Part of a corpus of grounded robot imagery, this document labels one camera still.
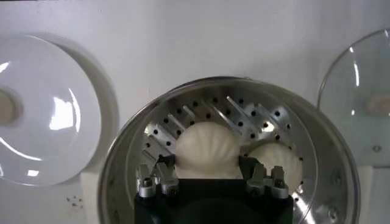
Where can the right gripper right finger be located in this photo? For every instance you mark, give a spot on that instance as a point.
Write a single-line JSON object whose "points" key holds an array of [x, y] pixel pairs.
{"points": [[262, 182]]}

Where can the round glass pot lid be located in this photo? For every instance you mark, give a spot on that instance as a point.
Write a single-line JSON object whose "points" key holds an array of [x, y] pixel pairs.
{"points": [[341, 106]]}

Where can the white steamed baozi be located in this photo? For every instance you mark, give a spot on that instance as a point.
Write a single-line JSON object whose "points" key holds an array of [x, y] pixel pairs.
{"points": [[207, 146], [6, 108], [280, 158]]}

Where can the perforated steel steamer basket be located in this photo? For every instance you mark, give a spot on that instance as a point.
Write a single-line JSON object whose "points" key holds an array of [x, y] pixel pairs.
{"points": [[329, 170]]}

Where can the white round plate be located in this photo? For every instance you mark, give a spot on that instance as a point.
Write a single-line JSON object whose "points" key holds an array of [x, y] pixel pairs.
{"points": [[45, 91]]}

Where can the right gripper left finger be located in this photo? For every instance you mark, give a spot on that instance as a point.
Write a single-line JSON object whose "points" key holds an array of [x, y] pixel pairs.
{"points": [[164, 182]]}

